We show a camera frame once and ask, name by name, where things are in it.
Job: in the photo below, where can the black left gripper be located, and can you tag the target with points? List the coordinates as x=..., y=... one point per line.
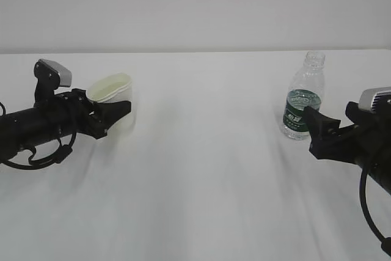
x=91, y=119

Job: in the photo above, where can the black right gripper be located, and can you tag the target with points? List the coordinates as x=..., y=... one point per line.
x=354, y=144

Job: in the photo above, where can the white paper cup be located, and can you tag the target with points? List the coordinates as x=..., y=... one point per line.
x=114, y=89

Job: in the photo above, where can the clear green-label water bottle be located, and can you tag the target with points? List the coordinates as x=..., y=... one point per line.
x=306, y=89

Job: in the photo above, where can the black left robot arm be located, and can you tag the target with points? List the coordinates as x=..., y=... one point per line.
x=64, y=114

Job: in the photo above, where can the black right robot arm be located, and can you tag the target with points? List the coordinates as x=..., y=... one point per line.
x=380, y=164

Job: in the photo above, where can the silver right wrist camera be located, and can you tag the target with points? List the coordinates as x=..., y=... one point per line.
x=370, y=98

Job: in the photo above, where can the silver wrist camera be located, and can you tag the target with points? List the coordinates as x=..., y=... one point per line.
x=50, y=76
x=370, y=98

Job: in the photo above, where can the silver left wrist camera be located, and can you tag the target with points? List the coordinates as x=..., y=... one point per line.
x=50, y=76

